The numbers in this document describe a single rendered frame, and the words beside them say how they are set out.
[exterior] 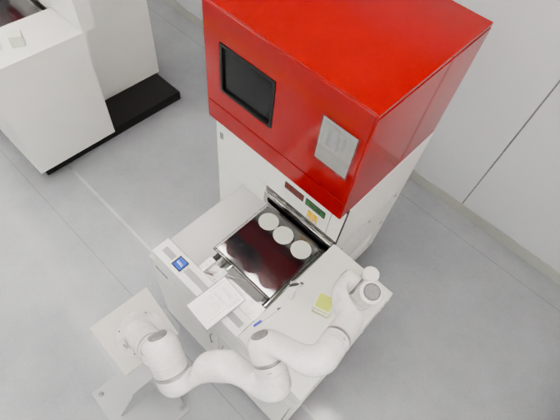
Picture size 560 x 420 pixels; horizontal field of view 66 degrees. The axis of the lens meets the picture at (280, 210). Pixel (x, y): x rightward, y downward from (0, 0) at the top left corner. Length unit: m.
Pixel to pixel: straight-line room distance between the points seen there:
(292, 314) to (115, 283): 1.51
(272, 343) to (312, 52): 0.94
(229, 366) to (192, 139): 2.54
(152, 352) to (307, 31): 1.19
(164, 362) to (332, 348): 0.55
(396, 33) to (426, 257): 1.99
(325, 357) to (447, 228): 2.38
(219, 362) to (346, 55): 1.07
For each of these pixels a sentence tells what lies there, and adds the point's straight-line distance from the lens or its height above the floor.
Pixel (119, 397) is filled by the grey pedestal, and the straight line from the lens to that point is 2.82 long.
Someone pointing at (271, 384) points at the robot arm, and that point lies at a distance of 1.36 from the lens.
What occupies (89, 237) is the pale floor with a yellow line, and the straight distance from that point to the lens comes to 3.27.
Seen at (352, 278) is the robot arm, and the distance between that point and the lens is 1.56.
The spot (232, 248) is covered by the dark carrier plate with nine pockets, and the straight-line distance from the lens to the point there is 2.05.
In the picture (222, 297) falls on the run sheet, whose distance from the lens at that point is 1.88.
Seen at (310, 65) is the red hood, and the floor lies 1.82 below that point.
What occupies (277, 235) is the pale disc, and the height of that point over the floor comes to 0.90.
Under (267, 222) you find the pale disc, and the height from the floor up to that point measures 0.90.
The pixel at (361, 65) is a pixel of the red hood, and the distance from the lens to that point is 1.52.
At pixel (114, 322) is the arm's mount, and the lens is 1.89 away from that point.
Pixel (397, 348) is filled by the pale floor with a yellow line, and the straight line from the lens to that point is 2.99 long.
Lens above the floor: 2.72
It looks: 57 degrees down
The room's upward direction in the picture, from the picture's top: 9 degrees clockwise
